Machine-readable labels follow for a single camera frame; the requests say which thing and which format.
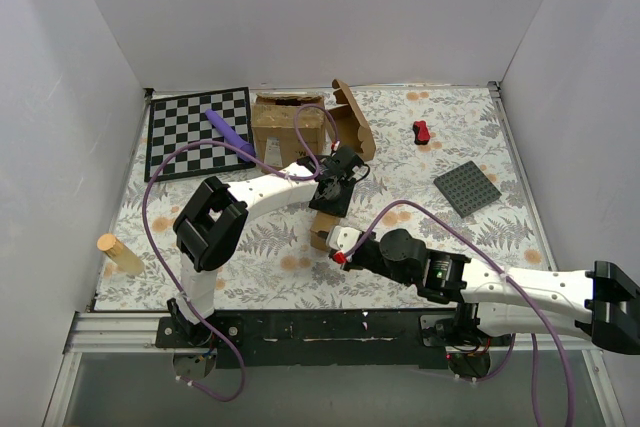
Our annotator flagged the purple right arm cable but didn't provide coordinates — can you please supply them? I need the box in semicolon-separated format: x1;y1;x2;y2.
344;199;577;427

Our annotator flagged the aluminium frame rail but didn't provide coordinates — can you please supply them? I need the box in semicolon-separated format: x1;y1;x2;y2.
64;309;601;354

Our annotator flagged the grey studded building plate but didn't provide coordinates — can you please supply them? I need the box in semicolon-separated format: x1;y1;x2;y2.
433;161;501;218

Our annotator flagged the floral patterned table mat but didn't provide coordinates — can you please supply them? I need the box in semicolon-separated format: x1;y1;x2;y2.
92;85;554;311

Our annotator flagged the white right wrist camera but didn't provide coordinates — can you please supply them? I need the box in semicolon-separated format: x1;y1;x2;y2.
326;225;363;265

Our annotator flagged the small cardboard express box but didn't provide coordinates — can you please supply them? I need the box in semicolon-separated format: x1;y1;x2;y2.
309;212;340;251

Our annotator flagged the black and white chessboard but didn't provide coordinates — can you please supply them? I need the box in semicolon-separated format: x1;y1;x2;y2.
144;87;254;182

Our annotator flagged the wooden cork cylinder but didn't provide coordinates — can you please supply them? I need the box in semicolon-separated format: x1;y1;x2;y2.
96;233;145;276

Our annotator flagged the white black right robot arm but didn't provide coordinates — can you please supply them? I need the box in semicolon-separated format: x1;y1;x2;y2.
326;226;639;355

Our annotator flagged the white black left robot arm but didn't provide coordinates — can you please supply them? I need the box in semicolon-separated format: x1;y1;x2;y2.
168;146;370;347

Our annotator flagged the large brown cardboard box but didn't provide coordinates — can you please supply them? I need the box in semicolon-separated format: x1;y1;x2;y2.
251;93;326;170

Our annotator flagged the open small cardboard box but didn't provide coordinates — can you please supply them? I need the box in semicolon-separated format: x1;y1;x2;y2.
326;79;376;162

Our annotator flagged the purple cylindrical tool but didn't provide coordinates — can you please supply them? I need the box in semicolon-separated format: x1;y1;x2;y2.
205;109;255;160

